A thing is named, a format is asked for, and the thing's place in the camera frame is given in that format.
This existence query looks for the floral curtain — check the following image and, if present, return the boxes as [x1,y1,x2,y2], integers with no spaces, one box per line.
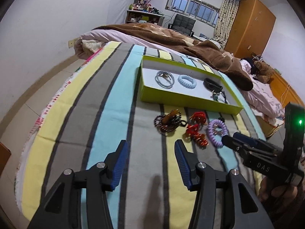
[213,0,241,49]

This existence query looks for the black headband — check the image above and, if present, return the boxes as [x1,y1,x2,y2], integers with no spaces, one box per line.
[203,78,223,93]

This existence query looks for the black office chair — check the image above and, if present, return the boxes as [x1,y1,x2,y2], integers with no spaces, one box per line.
[168,14,196,37]

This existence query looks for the light blue spiral hair tie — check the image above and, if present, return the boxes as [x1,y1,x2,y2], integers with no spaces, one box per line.
[177,74,197,90]

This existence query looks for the small black gold charm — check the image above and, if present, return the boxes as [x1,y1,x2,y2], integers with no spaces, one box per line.
[218,117,225,123]

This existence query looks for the wooden bed frame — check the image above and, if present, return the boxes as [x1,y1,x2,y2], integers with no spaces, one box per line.
[256,71,304,138]

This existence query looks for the dark bead bracelet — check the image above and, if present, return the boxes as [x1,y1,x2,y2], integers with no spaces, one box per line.
[153,109,188,134]

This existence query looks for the lime green shallow box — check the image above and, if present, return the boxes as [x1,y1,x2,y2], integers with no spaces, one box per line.
[140,56,242,115]

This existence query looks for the brown fleece blanket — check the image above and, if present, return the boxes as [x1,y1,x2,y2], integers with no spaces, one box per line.
[97,23,253,92]

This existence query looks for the grey hair tie rings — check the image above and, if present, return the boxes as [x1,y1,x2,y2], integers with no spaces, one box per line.
[154,70,175,90]

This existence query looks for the cluttered desk shelf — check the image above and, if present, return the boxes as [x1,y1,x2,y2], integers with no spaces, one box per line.
[125,0,165,26]

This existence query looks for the barred window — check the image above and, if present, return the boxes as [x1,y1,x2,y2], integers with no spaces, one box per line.
[165,0,219,27]

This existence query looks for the black cord teal pendant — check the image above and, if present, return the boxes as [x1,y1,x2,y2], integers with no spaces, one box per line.
[211,90,228,104]

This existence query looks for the striped bed sheet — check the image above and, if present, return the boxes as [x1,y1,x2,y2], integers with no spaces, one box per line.
[15,41,264,228]

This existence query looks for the red knotted cord bracelet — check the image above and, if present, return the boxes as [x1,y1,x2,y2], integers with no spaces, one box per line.
[183,123,209,148]

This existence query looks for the brown teddy bear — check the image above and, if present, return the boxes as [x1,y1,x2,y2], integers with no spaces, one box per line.
[254,60,274,84]

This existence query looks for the purple spiral hair tie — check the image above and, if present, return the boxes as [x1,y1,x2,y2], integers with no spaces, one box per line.
[206,119,229,148]

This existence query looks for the wooden wardrobe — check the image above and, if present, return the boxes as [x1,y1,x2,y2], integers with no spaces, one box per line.
[224,0,276,58]

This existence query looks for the person's right hand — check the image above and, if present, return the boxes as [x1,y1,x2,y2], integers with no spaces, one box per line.
[260,176,304,213]

